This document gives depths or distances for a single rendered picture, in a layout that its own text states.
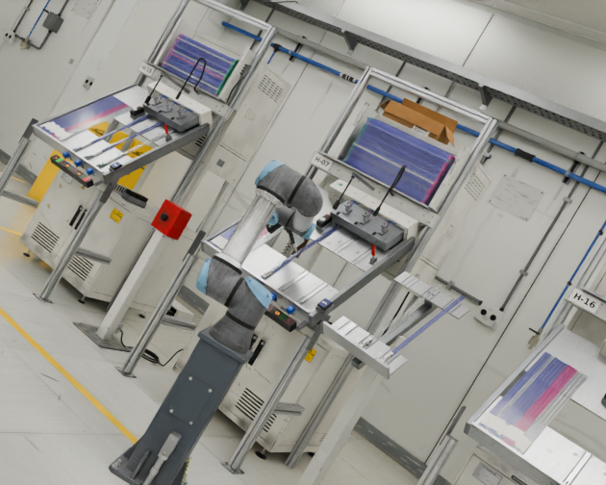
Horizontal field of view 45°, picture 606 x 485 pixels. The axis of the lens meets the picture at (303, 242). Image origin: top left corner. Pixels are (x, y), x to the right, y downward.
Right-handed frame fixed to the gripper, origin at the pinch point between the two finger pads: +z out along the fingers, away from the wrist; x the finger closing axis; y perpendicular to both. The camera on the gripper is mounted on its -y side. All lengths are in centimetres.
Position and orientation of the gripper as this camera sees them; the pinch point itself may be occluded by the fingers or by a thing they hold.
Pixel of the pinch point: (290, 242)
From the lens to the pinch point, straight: 326.5
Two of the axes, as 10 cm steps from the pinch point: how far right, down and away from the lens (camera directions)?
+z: 1.2, 6.5, 7.5
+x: -3.3, -6.9, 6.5
